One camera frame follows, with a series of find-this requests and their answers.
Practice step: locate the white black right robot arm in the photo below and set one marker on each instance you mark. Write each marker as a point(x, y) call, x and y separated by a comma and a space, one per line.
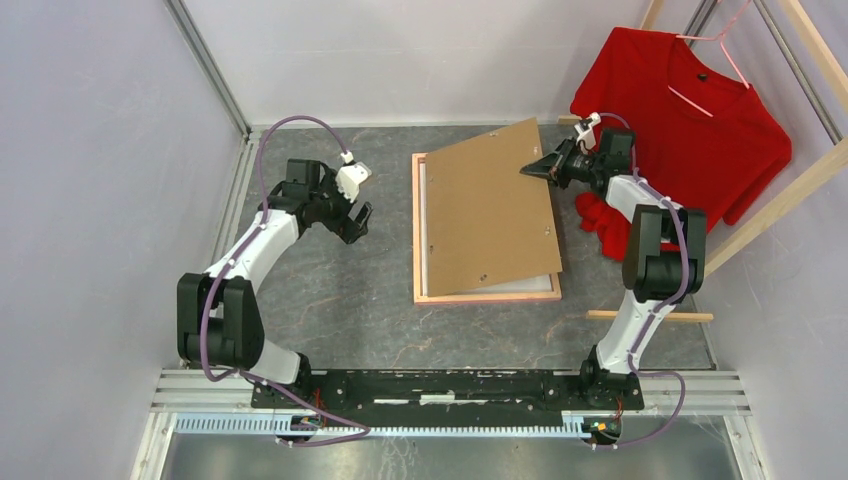
point(664, 256)

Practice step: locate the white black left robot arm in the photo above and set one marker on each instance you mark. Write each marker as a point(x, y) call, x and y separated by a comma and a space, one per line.
point(218, 318)

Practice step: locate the pink wooden picture frame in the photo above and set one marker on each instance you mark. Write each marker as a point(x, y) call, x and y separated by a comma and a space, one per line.
point(487, 291)

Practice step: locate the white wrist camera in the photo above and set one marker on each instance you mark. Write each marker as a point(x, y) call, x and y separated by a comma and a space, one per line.
point(584, 128)
point(351, 177)

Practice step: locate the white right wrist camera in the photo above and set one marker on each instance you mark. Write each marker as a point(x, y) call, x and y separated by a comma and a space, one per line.
point(584, 128)

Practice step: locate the red t-shirt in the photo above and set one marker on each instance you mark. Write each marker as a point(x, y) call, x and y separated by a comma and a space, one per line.
point(703, 139)

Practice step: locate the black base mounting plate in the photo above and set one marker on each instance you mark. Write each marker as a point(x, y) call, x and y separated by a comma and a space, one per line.
point(467, 398)

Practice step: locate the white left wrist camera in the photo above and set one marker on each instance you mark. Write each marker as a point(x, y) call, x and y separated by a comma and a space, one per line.
point(351, 177)

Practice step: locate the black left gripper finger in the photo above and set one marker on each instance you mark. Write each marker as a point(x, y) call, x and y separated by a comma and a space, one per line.
point(361, 219)
point(348, 231)

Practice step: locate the brown backing board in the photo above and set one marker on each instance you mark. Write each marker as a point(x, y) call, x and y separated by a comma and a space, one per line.
point(485, 232)

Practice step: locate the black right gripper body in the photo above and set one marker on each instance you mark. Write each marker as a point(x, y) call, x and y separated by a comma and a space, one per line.
point(575, 165)

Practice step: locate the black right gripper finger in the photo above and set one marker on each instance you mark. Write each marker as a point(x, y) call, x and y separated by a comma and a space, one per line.
point(560, 183)
point(546, 168)

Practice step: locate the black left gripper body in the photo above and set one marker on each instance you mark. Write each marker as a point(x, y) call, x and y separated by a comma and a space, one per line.
point(332, 207)

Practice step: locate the aluminium rail frame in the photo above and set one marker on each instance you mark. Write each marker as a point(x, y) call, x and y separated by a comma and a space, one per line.
point(236, 382)

